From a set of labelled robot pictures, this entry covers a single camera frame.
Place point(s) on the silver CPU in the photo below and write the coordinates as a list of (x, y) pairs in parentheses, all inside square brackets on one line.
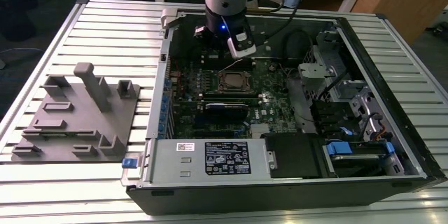
[(235, 80)]

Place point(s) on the CPU socket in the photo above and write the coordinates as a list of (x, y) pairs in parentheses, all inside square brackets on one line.
[(221, 82)]

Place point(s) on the perforated metal drive cage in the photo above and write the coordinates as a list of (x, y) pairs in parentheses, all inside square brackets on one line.
[(327, 41)]

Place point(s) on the black graphics card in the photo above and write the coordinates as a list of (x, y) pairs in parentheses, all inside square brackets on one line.
[(226, 112)]

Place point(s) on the green motherboard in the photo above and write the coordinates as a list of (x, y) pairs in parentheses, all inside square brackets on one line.
[(281, 103)]

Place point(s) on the small silver heatsink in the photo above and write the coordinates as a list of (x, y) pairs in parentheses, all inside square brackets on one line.
[(261, 128)]

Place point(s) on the black plastic disk bay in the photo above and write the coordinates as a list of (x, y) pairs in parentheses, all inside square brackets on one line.
[(333, 116)]

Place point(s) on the black plastic shroud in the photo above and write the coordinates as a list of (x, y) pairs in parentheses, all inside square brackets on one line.
[(294, 155)]

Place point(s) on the silver power supply unit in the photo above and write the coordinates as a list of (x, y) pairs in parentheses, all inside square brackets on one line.
[(169, 166)]

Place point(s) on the grey parts rack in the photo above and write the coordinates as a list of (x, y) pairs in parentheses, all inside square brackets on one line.
[(81, 129)]

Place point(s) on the blue case latch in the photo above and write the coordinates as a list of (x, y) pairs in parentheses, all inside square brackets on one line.
[(130, 163)]

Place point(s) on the hard disk in blue carrier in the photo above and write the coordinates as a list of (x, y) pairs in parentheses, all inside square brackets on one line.
[(354, 165)]

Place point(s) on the black open PC case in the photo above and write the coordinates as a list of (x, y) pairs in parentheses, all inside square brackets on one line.
[(245, 203)]

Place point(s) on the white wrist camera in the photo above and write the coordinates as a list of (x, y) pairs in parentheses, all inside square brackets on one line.
[(243, 47)]

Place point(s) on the silver metal bracket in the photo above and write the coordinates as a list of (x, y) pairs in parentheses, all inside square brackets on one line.
[(311, 71)]

